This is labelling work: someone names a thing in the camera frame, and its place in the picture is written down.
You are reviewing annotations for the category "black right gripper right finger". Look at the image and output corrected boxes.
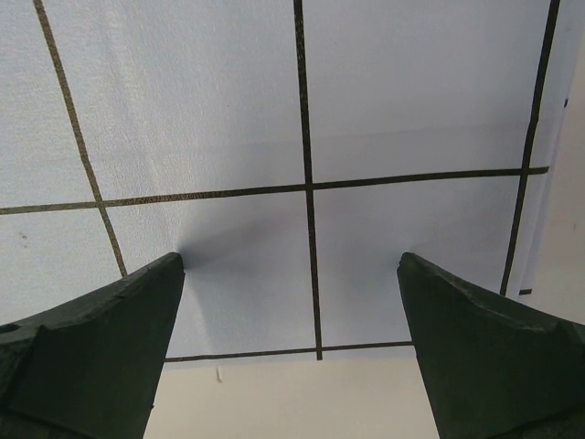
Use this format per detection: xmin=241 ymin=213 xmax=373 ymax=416
xmin=397 ymin=252 xmax=584 ymax=438

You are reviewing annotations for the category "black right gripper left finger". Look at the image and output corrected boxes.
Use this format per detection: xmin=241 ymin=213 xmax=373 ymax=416
xmin=1 ymin=252 xmax=185 ymax=438

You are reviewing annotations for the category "light blue checked placemat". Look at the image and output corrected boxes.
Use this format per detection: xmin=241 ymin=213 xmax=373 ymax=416
xmin=1 ymin=1 xmax=584 ymax=364

